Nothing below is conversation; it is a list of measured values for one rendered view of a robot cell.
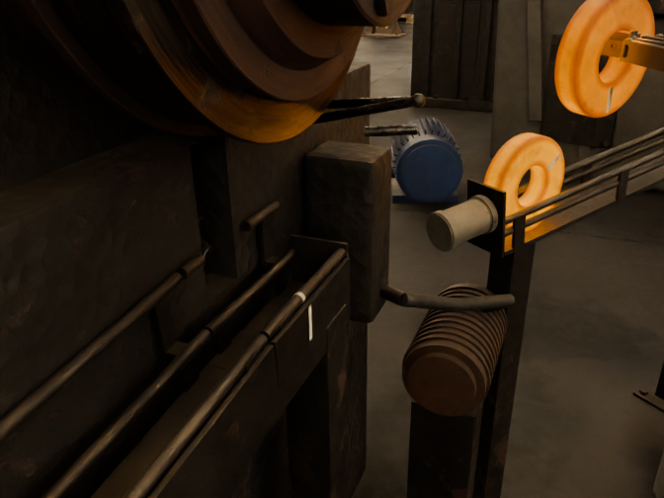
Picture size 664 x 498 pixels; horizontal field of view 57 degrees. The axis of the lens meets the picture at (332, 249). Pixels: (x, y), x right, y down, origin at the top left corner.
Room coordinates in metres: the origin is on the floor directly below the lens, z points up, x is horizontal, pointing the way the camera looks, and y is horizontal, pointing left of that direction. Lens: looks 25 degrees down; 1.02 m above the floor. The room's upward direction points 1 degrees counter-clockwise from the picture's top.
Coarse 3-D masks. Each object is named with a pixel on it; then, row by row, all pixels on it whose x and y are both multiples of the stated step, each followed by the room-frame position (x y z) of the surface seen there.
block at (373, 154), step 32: (320, 160) 0.75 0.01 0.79; (352, 160) 0.74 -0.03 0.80; (384, 160) 0.76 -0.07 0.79; (320, 192) 0.75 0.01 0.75; (352, 192) 0.74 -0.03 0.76; (384, 192) 0.76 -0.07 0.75; (320, 224) 0.75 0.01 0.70; (352, 224) 0.74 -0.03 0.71; (384, 224) 0.77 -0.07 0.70; (352, 256) 0.74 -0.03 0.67; (384, 256) 0.77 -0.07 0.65; (352, 288) 0.74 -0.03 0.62; (352, 320) 0.74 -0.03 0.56
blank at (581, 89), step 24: (600, 0) 0.79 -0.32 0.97; (624, 0) 0.79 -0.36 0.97; (576, 24) 0.78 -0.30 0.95; (600, 24) 0.77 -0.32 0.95; (624, 24) 0.80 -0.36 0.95; (648, 24) 0.82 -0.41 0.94; (576, 48) 0.76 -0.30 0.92; (600, 48) 0.78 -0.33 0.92; (576, 72) 0.76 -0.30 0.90; (624, 72) 0.81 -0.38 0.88; (576, 96) 0.77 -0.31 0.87; (600, 96) 0.79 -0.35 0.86; (624, 96) 0.82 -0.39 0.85
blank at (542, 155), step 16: (512, 144) 0.88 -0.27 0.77; (528, 144) 0.87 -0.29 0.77; (544, 144) 0.90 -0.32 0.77; (496, 160) 0.87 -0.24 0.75; (512, 160) 0.86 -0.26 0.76; (528, 160) 0.88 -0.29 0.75; (544, 160) 0.90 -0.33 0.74; (560, 160) 0.92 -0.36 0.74; (496, 176) 0.86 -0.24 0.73; (512, 176) 0.86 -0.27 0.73; (544, 176) 0.91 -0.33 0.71; (560, 176) 0.92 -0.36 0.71; (512, 192) 0.86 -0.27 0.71; (528, 192) 0.92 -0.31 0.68; (544, 192) 0.90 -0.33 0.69; (512, 208) 0.86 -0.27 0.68; (544, 208) 0.91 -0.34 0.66; (512, 224) 0.87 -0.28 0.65
